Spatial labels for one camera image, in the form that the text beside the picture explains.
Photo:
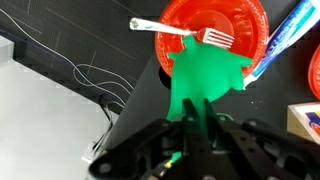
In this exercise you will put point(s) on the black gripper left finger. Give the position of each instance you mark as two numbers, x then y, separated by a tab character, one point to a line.
197	153

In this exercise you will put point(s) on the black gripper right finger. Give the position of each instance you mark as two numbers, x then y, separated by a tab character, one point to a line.
239	156

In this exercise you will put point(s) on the green doll toy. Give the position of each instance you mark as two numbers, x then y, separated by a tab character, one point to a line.
202	71

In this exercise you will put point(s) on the orange bowl middle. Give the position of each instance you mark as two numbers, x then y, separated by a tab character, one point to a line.
314	73

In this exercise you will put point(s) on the orange plastic bowl with fork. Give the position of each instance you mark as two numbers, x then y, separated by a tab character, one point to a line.
240	26

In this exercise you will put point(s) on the wooden shape sorter box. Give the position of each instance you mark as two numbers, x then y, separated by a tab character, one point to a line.
304	120

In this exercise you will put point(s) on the silver plastic fork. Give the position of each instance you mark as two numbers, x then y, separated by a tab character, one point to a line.
180	30

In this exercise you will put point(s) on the toothpaste tube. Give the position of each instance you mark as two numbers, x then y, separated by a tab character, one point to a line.
300	20

